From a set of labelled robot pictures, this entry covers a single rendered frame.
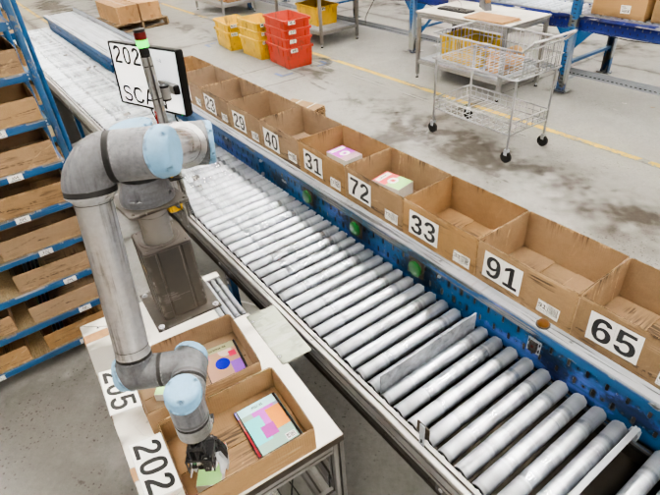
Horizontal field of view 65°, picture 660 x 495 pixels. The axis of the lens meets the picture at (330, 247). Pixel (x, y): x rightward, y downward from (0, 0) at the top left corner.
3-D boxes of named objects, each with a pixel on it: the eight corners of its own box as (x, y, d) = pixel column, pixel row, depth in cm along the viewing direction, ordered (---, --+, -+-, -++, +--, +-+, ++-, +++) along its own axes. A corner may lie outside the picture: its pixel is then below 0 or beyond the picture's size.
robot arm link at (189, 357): (162, 341, 138) (156, 376, 128) (205, 335, 139) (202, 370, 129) (170, 364, 144) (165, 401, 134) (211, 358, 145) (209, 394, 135)
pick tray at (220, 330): (133, 375, 181) (124, 356, 175) (234, 331, 195) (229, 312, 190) (153, 435, 160) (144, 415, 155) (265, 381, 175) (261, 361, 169)
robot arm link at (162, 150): (164, 124, 180) (92, 121, 107) (214, 119, 181) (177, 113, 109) (171, 167, 183) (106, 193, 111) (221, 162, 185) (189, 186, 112)
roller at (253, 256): (237, 266, 237) (235, 257, 234) (327, 225, 260) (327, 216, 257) (242, 271, 233) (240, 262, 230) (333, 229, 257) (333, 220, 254)
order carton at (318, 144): (300, 170, 272) (297, 139, 262) (344, 152, 285) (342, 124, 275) (345, 197, 245) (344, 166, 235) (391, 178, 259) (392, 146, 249)
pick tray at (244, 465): (164, 442, 158) (155, 422, 152) (275, 385, 173) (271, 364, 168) (195, 521, 138) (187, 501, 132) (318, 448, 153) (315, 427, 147)
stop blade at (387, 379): (379, 393, 172) (379, 375, 167) (472, 329, 193) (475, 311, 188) (381, 394, 172) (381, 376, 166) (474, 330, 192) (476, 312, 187)
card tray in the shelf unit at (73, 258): (19, 293, 257) (10, 277, 251) (11, 263, 278) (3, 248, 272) (101, 261, 274) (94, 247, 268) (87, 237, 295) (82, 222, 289)
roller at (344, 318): (308, 337, 197) (307, 328, 194) (408, 281, 221) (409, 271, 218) (316, 345, 194) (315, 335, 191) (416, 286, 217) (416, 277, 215)
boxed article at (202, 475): (198, 493, 144) (195, 486, 142) (204, 451, 154) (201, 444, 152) (223, 491, 144) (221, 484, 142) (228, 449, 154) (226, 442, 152)
